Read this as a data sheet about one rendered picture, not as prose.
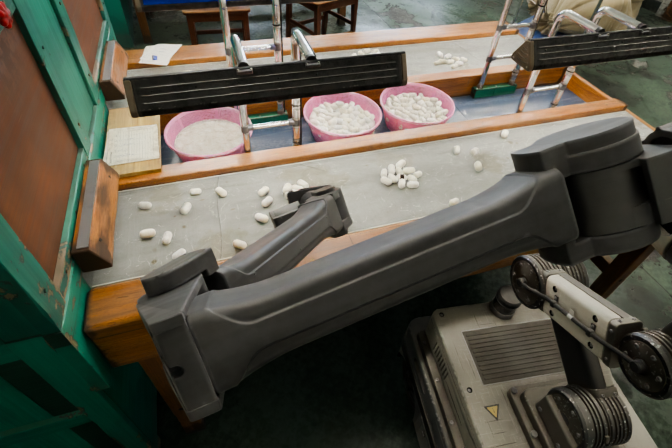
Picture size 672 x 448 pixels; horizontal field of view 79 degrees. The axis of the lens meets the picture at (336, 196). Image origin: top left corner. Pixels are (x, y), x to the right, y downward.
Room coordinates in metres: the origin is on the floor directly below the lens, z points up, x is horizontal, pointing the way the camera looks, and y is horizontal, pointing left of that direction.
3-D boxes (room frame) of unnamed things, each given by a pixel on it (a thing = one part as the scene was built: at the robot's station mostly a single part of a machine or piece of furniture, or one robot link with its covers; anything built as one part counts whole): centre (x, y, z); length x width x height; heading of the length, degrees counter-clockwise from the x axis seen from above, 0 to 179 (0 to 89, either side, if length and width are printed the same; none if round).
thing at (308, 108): (1.18, 0.00, 0.72); 0.27 x 0.27 x 0.10
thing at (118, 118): (0.95, 0.61, 0.77); 0.33 x 0.15 x 0.01; 21
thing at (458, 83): (1.40, -0.10, 0.71); 1.81 x 0.05 x 0.11; 111
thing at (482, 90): (1.62, -0.59, 0.90); 0.20 x 0.19 x 0.45; 111
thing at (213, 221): (0.93, -0.28, 0.73); 1.81 x 0.30 x 0.02; 111
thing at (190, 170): (1.09, -0.21, 0.71); 1.81 x 0.05 x 0.11; 111
